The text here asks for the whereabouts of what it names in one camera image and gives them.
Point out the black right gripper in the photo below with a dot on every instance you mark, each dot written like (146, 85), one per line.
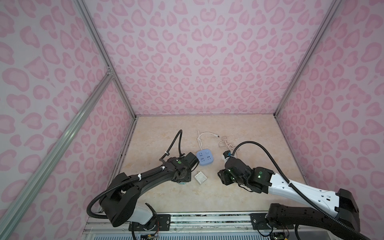
(224, 176)

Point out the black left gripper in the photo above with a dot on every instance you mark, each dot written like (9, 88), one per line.
(192, 159)

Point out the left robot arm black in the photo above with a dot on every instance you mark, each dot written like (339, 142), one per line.
(120, 201)

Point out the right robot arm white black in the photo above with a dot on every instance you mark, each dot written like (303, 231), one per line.
(336, 212)

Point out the blue square power strip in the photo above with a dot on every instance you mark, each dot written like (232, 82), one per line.
(205, 157)

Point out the white square plug adapter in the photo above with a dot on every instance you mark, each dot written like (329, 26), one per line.
(200, 177)

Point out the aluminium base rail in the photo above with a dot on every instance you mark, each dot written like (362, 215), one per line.
(204, 226)

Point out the aluminium frame profile left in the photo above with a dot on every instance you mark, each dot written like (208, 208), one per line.
(64, 118)

